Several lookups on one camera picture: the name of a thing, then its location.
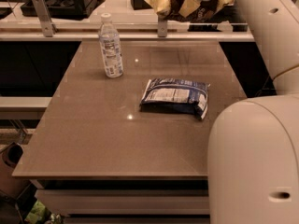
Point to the brown table with drawers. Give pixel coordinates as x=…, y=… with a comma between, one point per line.
x=96, y=153

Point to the brown chip bag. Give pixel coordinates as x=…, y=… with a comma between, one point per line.
x=168, y=9

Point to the person in jeans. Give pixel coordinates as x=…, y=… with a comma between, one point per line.
x=230, y=14

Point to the green bag on floor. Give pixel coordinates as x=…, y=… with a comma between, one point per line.
x=40, y=214

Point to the blue chip bag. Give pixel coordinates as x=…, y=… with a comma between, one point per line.
x=171, y=95

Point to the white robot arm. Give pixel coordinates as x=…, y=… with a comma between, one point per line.
x=253, y=147

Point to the clear plastic water bottle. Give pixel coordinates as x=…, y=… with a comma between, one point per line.
x=109, y=39

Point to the black open case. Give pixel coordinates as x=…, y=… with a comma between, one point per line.
x=72, y=9

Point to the metal railing bracket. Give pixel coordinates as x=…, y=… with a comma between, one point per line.
x=42, y=12
x=162, y=27

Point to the left metal railing bracket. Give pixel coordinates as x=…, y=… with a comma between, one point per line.
x=42, y=12

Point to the middle metal railing bracket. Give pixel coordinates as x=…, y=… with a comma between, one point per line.
x=162, y=27

